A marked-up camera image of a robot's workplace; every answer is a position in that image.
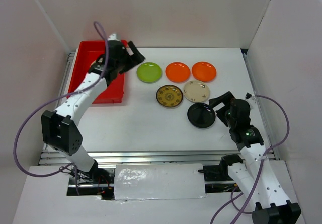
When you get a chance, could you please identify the black plate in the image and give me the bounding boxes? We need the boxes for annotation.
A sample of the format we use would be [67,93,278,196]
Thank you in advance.
[187,103,216,129]

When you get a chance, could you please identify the brown yellow patterned plate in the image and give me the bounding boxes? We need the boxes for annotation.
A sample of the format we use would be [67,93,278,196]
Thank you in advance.
[156,85,184,108]

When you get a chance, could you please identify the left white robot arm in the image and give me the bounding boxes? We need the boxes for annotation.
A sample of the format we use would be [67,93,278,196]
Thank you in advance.
[41,38,145,183]

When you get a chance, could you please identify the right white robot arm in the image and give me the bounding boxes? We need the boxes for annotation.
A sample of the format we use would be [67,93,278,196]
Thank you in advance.
[209,92,301,223]

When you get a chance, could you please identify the red plastic bin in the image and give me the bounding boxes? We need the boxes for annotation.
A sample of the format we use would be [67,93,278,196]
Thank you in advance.
[68,40,125,105]

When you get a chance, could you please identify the green plate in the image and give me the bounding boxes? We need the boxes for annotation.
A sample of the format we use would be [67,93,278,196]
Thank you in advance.
[136,62,163,83]

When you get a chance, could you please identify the orange plate right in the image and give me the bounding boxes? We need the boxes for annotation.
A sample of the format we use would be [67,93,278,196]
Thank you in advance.
[192,61,217,82]

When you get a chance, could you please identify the orange plate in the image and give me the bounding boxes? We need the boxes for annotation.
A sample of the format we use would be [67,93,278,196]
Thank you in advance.
[192,61,217,82]
[165,62,191,83]

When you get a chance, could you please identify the orange plate middle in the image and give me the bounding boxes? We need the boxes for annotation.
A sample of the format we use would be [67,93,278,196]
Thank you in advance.
[165,62,191,83]

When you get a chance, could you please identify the white foil cover sheet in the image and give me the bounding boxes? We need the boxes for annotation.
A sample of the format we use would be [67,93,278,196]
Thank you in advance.
[114,164,206,200]

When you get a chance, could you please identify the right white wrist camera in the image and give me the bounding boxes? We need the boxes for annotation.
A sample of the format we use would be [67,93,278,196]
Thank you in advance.
[245,93,257,110]

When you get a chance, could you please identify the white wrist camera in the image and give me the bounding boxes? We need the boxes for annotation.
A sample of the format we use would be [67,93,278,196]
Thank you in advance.
[108,33,120,41]
[245,93,257,110]

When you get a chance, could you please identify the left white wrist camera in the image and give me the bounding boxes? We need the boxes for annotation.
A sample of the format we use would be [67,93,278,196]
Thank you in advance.
[108,33,120,41]

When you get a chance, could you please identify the aluminium rail frame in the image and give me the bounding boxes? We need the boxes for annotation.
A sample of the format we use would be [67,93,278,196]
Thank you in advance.
[37,47,281,197]

